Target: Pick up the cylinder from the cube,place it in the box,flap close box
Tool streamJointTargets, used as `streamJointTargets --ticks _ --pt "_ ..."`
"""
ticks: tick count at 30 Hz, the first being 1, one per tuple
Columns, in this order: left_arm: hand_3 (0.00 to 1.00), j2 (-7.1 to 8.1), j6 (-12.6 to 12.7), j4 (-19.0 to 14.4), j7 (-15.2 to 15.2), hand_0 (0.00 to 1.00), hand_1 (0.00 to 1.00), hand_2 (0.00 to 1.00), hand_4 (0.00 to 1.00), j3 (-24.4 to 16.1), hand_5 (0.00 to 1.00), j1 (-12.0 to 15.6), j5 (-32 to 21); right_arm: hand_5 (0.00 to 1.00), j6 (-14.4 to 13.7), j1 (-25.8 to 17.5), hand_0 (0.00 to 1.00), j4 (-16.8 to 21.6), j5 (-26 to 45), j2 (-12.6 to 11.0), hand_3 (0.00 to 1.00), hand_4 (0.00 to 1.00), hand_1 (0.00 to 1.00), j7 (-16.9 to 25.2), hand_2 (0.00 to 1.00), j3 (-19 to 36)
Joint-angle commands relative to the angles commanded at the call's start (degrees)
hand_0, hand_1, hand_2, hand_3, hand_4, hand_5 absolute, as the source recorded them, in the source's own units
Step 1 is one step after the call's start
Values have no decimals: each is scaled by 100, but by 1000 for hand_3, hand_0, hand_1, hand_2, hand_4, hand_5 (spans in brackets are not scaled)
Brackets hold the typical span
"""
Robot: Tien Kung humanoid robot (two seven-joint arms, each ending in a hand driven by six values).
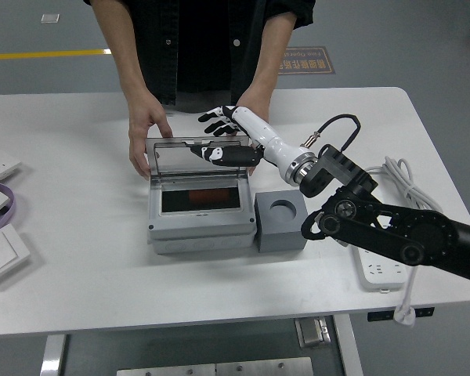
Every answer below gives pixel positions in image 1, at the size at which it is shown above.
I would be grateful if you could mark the yellow floor tape line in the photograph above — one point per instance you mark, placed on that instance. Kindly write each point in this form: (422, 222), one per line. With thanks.
(43, 55)

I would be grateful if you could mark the person's left forearm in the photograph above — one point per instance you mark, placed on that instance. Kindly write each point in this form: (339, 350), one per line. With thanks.
(272, 55)

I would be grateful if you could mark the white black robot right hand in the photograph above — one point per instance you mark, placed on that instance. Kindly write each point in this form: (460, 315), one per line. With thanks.
(258, 131)

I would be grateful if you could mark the white power strip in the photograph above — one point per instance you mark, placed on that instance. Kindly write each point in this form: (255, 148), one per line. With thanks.
(380, 274)

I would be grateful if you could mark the grey box with clear lid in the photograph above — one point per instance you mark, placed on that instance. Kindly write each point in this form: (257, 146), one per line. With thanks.
(199, 231)

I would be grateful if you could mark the black table control panel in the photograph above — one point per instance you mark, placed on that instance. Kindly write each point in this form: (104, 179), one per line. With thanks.
(380, 314)

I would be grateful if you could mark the white table leg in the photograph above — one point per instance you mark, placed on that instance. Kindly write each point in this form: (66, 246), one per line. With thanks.
(348, 344)
(53, 354)

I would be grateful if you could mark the grey cube with round hole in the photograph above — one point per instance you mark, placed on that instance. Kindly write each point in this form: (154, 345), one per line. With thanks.
(278, 237)

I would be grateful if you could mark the person's right hand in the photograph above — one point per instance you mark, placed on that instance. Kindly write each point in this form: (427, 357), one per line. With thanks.
(141, 121)

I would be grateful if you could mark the person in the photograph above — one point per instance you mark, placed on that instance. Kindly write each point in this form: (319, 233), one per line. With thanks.
(203, 47)

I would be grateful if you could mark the metal base plate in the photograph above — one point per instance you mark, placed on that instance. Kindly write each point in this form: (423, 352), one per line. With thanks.
(219, 369)

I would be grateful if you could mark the small metal floor plate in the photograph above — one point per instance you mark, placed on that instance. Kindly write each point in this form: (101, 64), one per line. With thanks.
(50, 18)

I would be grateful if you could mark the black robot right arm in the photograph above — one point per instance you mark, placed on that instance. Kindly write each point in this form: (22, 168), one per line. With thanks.
(415, 235)

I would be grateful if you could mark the orange cylinder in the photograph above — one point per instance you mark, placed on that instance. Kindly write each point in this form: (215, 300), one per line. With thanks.
(205, 196)

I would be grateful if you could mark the person's right forearm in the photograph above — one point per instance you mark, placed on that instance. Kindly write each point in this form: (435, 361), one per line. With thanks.
(121, 51)

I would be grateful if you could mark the person's left hand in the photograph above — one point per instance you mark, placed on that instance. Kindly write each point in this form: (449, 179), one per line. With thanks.
(256, 102)

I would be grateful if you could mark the brown floor sign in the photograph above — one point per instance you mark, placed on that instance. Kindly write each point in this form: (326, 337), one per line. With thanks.
(315, 62)

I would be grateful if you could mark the grey metal bracket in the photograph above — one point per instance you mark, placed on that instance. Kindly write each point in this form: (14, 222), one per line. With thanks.
(312, 333)

